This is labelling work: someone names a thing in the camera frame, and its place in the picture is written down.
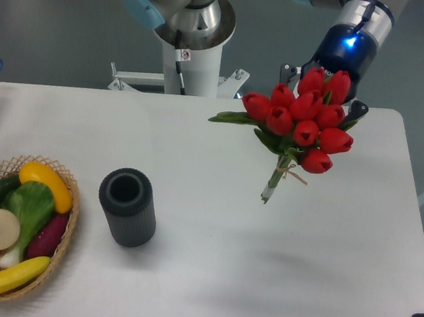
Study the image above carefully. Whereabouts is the dark grey ribbed vase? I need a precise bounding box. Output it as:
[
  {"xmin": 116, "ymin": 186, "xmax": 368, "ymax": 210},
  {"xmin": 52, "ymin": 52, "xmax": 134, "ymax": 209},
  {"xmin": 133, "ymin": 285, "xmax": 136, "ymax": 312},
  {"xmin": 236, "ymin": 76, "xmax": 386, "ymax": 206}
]
[{"xmin": 98, "ymin": 167, "xmax": 157, "ymax": 248}]

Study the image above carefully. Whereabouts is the green bok choy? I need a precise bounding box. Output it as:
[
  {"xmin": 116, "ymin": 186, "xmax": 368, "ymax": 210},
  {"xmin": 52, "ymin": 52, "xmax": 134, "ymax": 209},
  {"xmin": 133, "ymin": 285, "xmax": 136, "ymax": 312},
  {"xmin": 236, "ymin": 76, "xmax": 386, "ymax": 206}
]
[{"xmin": 0, "ymin": 181, "xmax": 55, "ymax": 270}]

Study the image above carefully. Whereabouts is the red tulip bouquet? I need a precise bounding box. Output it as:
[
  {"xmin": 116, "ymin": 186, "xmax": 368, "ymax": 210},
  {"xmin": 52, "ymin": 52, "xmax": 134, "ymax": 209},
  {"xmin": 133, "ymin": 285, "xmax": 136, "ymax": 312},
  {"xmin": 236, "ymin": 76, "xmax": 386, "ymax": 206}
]
[{"xmin": 209, "ymin": 68, "xmax": 356, "ymax": 203}]

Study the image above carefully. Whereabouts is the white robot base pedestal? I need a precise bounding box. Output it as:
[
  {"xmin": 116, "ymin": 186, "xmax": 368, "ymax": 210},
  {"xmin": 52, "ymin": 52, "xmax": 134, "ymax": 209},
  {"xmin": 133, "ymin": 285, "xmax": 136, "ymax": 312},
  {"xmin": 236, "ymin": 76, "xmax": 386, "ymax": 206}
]
[{"xmin": 114, "ymin": 0, "xmax": 250, "ymax": 99}]

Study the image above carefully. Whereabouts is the woven wicker basket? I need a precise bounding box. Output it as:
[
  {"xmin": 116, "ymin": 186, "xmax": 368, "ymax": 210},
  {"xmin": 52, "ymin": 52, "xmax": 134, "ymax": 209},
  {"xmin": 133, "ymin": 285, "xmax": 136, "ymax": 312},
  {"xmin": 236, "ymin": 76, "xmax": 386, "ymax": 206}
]
[{"xmin": 0, "ymin": 155, "xmax": 80, "ymax": 302}]

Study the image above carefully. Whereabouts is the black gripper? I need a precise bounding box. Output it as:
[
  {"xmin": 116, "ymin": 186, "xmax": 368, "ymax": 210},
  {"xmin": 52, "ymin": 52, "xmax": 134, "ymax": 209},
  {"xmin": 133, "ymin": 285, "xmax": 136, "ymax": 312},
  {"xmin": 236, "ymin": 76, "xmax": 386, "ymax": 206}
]
[{"xmin": 279, "ymin": 24, "xmax": 377, "ymax": 130}]

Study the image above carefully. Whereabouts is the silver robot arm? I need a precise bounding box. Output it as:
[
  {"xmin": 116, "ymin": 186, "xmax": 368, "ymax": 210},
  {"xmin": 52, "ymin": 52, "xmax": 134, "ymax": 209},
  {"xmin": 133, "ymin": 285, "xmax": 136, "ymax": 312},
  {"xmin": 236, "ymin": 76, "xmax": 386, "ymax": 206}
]
[{"xmin": 108, "ymin": 0, "xmax": 409, "ymax": 101}]

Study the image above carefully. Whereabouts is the purple sweet potato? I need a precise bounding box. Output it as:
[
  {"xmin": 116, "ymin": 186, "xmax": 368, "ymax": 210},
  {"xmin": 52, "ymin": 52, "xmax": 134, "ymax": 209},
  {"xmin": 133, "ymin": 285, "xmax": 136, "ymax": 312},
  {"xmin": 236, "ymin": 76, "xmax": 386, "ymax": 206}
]
[{"xmin": 26, "ymin": 214, "xmax": 68, "ymax": 259}]

